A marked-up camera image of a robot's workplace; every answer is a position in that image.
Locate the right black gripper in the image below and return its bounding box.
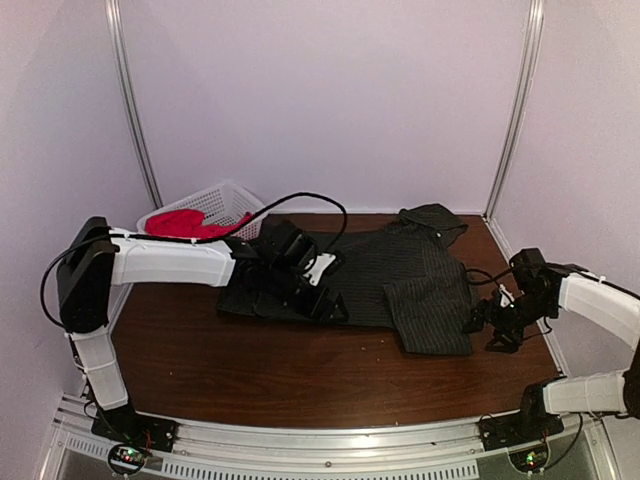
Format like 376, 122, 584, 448
462, 293, 555, 354

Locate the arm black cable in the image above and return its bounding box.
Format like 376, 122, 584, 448
464, 267, 516, 289
42, 191, 350, 331

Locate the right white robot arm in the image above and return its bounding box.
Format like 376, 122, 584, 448
463, 249, 639, 442

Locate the black pinstriped shirt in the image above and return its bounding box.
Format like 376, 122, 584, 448
215, 202, 476, 357

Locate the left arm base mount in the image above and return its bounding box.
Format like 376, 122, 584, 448
84, 389, 178, 478

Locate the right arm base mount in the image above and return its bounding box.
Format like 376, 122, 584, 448
476, 396, 584, 477

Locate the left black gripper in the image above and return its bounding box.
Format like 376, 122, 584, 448
264, 262, 348, 324

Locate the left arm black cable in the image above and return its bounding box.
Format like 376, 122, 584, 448
42, 191, 350, 331

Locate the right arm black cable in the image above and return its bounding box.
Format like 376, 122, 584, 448
464, 267, 516, 289

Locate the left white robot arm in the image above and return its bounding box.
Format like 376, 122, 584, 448
52, 217, 349, 444

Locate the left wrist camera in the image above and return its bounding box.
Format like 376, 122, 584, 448
266, 221, 346, 286

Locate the left aluminium corner post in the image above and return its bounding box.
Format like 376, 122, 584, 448
104, 0, 163, 209

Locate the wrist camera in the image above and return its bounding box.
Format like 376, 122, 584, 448
491, 248, 550, 308
266, 221, 346, 286

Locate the aluminium corner post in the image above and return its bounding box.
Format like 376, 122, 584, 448
484, 0, 546, 221
104, 0, 163, 209

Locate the right aluminium corner post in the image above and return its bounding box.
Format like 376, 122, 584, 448
484, 0, 546, 221

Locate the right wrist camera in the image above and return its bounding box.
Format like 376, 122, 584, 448
491, 248, 550, 308

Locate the red garment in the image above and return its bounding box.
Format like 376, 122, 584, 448
145, 209, 252, 239

